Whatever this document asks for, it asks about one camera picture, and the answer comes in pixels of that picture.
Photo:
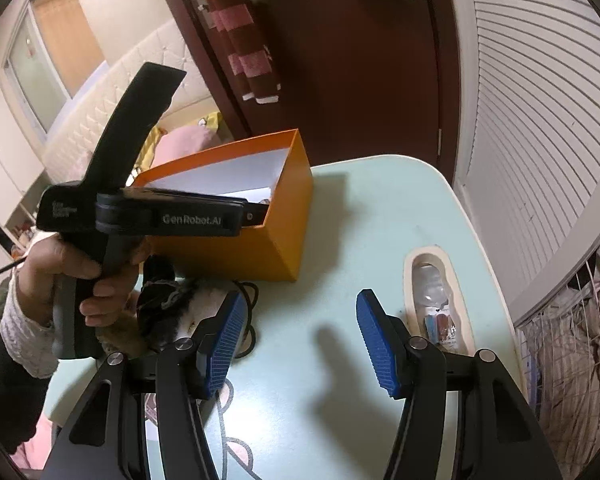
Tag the clear plastic bottle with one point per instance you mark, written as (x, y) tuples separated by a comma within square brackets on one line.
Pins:
[(430, 285)]

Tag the colourful packet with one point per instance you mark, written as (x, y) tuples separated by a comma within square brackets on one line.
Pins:
[(440, 327)]

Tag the cream tufted headboard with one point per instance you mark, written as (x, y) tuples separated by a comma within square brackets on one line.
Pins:
[(130, 85)]

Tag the red pink striped scarf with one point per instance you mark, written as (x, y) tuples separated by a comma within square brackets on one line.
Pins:
[(240, 40)]

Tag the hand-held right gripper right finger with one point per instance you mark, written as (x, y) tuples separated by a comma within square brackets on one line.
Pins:
[(380, 345)]

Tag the white shelf with small items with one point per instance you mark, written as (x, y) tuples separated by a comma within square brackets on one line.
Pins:
[(22, 225)]

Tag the beige patterned cloth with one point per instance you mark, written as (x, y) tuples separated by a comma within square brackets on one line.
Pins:
[(575, 380)]

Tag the black furry plush charm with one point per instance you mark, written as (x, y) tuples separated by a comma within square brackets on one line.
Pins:
[(165, 305)]

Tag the sliding glass door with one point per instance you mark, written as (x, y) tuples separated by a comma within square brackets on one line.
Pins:
[(40, 70)]

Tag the orange cardboard box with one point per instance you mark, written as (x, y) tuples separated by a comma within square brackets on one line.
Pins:
[(290, 210)]

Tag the person's left hand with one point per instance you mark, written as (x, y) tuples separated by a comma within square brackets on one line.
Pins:
[(75, 265)]

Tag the white louvered shutter door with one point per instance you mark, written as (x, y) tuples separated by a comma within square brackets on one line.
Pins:
[(530, 110)]

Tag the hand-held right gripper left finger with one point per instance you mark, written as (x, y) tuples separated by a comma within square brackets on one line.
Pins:
[(225, 340)]

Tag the pink bed cover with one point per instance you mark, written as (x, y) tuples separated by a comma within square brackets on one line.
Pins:
[(185, 142)]

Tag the dark brown door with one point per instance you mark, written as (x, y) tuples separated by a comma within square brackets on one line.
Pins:
[(355, 85)]

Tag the small yellow cartoon pillow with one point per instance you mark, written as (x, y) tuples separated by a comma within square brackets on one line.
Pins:
[(212, 120)]

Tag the person's dark clothing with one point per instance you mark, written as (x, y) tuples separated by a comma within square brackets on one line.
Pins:
[(5, 400)]

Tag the tan brown fur pompom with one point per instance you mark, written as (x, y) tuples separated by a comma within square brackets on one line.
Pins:
[(122, 335)]

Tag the person's left forearm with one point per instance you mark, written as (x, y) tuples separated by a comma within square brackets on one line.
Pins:
[(25, 345)]

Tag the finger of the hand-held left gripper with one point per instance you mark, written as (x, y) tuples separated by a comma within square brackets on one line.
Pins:
[(254, 213)]

